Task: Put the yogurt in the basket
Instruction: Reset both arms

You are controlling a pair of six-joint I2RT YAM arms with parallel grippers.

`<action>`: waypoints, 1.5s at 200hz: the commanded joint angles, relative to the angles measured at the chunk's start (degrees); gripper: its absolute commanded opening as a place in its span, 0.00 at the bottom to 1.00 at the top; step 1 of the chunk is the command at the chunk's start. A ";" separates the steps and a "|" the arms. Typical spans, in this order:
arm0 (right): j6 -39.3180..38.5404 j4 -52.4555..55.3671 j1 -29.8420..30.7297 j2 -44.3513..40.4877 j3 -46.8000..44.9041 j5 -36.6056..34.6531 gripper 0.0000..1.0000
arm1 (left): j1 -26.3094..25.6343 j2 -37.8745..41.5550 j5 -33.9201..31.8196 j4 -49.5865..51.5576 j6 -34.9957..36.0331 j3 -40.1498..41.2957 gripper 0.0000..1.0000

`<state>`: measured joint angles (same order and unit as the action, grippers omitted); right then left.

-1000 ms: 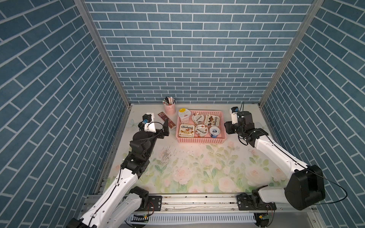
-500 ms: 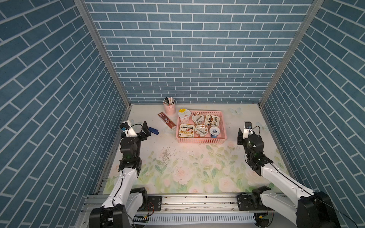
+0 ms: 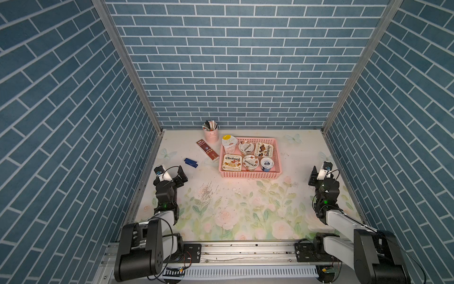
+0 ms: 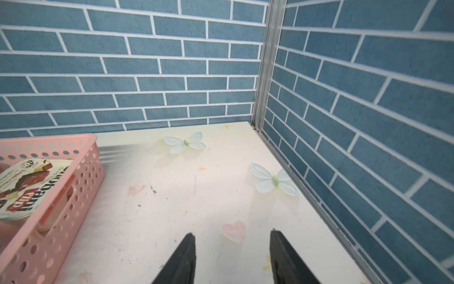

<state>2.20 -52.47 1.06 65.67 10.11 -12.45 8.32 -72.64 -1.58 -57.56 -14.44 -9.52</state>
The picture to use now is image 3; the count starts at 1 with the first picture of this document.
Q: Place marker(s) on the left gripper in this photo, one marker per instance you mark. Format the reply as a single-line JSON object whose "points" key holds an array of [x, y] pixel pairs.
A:
{"points": [[180, 172]]}

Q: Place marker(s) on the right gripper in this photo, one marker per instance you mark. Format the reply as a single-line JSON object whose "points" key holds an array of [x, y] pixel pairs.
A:
{"points": [[313, 177]]}

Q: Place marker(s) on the small blue white yogurt cup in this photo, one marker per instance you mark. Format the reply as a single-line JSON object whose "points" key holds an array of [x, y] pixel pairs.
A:
{"points": [[266, 164]]}

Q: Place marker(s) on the square Chobani flip strawberry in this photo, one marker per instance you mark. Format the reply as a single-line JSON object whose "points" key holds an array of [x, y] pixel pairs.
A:
{"points": [[232, 163]]}

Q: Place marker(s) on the pink plastic basket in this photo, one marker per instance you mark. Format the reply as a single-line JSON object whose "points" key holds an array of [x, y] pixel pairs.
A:
{"points": [[257, 173]]}

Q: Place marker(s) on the white yellow yogurt cup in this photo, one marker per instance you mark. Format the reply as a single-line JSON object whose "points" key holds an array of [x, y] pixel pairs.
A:
{"points": [[229, 143]]}

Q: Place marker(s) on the square Chobani flip chocolate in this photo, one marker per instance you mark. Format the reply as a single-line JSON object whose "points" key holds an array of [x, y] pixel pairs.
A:
{"points": [[264, 150]]}

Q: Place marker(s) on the round Chobani yogurt strawberry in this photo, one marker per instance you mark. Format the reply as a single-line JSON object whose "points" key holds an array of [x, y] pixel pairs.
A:
{"points": [[251, 162]]}

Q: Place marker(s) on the round Chobani yogurt dark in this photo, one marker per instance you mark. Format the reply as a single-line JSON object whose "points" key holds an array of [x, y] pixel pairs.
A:
{"points": [[246, 147]]}

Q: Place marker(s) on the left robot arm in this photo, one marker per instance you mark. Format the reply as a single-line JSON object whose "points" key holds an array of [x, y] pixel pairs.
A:
{"points": [[153, 248]]}

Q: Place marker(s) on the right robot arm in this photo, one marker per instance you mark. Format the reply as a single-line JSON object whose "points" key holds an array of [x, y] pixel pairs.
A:
{"points": [[383, 272]]}

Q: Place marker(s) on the blue small eraser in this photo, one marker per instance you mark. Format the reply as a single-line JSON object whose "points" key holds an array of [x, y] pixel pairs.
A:
{"points": [[191, 162]]}

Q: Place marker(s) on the red pencil box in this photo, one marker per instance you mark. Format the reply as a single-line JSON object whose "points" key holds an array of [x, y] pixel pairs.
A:
{"points": [[210, 152]]}

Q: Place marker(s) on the pink pen cup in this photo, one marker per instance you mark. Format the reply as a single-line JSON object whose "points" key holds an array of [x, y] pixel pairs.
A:
{"points": [[211, 135]]}

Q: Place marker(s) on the pens in cup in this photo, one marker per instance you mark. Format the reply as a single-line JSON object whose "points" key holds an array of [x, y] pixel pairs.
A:
{"points": [[210, 125]]}

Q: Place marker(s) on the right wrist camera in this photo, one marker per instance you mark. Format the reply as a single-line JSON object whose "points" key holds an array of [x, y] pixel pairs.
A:
{"points": [[325, 171]]}

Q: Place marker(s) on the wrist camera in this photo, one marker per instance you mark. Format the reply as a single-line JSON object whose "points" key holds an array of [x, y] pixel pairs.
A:
{"points": [[162, 174], [325, 171]]}

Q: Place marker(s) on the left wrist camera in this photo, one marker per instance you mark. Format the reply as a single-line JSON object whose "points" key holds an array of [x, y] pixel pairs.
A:
{"points": [[162, 174]]}

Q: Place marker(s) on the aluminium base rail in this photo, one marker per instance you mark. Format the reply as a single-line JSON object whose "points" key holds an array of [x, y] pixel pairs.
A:
{"points": [[244, 254]]}

